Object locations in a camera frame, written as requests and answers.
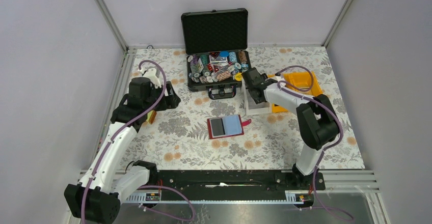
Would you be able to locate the white plastic bin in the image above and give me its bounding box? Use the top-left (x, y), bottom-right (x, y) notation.
top-left (241, 81), bottom-right (272, 116)

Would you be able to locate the yellow bin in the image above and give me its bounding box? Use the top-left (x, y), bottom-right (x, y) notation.
top-left (283, 72), bottom-right (322, 96)
top-left (265, 74), bottom-right (301, 114)

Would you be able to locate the red leather card holder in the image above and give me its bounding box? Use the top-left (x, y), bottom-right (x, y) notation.
top-left (207, 115), bottom-right (252, 139)

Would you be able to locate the black credit card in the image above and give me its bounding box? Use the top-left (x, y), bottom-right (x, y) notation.
top-left (210, 118), bottom-right (225, 137)

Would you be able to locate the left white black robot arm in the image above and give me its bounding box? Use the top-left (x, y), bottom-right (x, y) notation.
top-left (64, 77), bottom-right (181, 223)

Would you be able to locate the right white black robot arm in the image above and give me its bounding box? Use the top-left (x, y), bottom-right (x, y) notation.
top-left (242, 68), bottom-right (343, 189)

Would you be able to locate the orange green sticky note block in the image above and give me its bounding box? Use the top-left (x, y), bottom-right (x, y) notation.
top-left (146, 110), bottom-right (157, 125)

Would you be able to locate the yellow round dealer chip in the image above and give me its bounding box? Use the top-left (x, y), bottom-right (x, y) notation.
top-left (233, 73), bottom-right (243, 81)

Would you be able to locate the floral patterned table mat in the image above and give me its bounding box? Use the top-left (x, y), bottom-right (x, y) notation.
top-left (118, 47), bottom-right (364, 170)

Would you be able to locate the black poker chip case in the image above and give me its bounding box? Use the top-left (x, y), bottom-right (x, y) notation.
top-left (180, 8), bottom-right (252, 100)

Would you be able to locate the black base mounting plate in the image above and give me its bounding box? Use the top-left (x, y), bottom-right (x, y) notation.
top-left (147, 170), bottom-right (326, 197)

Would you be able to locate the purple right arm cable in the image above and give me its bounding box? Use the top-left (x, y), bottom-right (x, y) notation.
top-left (275, 65), bottom-right (356, 222)

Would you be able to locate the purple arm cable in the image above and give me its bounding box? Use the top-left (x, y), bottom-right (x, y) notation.
top-left (80, 60), bottom-right (197, 224)
top-left (275, 65), bottom-right (356, 222)

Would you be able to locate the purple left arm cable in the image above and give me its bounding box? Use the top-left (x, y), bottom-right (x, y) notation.
top-left (80, 60), bottom-right (197, 224)

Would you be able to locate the white slotted cable duct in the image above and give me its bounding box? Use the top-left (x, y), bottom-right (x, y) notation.
top-left (124, 188), bottom-right (314, 204)

